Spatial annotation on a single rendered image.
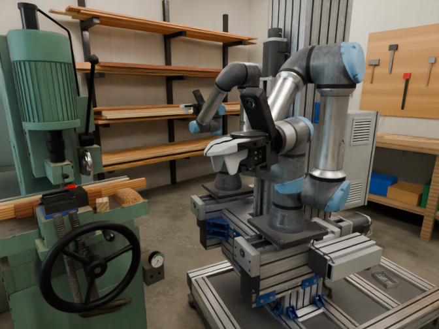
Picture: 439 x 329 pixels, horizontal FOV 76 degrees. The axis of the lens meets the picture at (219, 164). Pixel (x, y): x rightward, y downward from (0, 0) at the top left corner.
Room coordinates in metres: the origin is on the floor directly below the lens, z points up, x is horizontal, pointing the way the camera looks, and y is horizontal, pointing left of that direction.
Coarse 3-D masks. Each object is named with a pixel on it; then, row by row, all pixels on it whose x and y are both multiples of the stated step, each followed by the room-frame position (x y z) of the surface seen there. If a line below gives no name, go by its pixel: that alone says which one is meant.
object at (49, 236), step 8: (80, 208) 0.83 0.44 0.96; (88, 208) 0.83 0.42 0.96; (40, 216) 0.77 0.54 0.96; (64, 216) 0.77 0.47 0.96; (80, 216) 0.80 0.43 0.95; (88, 216) 0.81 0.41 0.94; (40, 224) 0.79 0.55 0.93; (48, 224) 0.74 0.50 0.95; (80, 224) 0.80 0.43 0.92; (48, 232) 0.74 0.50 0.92; (56, 232) 0.75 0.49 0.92; (48, 240) 0.74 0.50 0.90; (56, 240) 0.75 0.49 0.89; (48, 248) 0.74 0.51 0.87
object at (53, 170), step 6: (48, 162) 1.00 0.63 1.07; (60, 162) 1.00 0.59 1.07; (66, 162) 1.00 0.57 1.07; (48, 168) 0.97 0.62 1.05; (54, 168) 0.95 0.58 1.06; (60, 168) 0.96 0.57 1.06; (66, 168) 0.97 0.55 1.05; (72, 168) 0.98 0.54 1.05; (48, 174) 0.99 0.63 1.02; (54, 174) 0.94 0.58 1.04; (60, 174) 0.96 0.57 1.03; (72, 174) 0.98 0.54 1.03; (54, 180) 0.94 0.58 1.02; (60, 180) 0.95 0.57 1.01; (66, 180) 0.97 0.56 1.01; (72, 180) 0.98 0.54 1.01
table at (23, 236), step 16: (96, 208) 0.96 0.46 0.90; (112, 208) 0.96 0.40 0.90; (128, 208) 0.99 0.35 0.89; (144, 208) 1.03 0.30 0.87; (0, 224) 0.84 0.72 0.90; (16, 224) 0.84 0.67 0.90; (32, 224) 0.84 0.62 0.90; (0, 240) 0.74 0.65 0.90; (16, 240) 0.76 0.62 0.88; (32, 240) 0.79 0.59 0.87; (96, 240) 0.82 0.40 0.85; (0, 256) 0.74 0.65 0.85
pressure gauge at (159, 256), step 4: (156, 252) 1.00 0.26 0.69; (160, 252) 1.02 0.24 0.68; (152, 256) 0.99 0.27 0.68; (156, 256) 0.99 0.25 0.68; (160, 256) 1.00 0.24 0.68; (164, 256) 1.01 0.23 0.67; (148, 260) 0.99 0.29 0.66; (152, 260) 0.98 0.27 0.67; (156, 260) 0.99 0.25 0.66; (160, 260) 1.00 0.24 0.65; (164, 260) 1.01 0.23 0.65; (152, 264) 0.98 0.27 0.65; (156, 264) 0.99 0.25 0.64; (160, 264) 1.00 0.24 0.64; (156, 268) 1.01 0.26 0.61
